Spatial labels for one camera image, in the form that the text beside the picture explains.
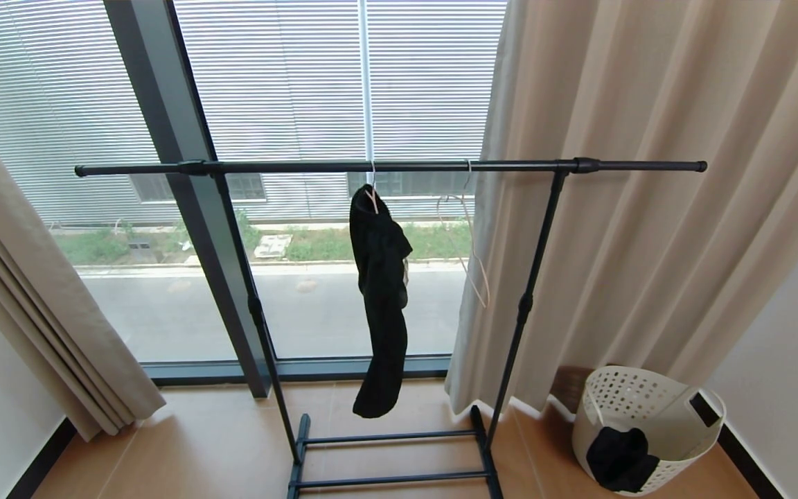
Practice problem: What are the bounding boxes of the black shorts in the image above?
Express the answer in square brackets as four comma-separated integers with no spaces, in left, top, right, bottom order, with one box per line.
[349,184,414,420]

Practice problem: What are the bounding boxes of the pink clothes hanger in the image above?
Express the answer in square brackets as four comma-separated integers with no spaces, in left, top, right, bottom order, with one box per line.
[437,161,491,309]
[364,161,382,216]

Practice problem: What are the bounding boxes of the black garment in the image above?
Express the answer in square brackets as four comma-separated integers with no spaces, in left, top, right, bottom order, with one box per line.
[585,426,661,494]

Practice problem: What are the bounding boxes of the black clothes rack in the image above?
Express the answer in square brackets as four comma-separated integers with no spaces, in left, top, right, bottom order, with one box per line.
[73,158,708,499]

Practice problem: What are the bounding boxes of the white laundry basket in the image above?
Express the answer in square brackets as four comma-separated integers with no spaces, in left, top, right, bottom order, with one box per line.
[571,365,727,496]

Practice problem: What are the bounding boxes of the window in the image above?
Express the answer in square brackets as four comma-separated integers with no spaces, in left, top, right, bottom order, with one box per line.
[0,0,511,382]

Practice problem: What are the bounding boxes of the beige curtain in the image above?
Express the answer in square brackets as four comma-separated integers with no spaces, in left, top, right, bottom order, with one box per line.
[444,0,798,417]
[0,97,168,441]

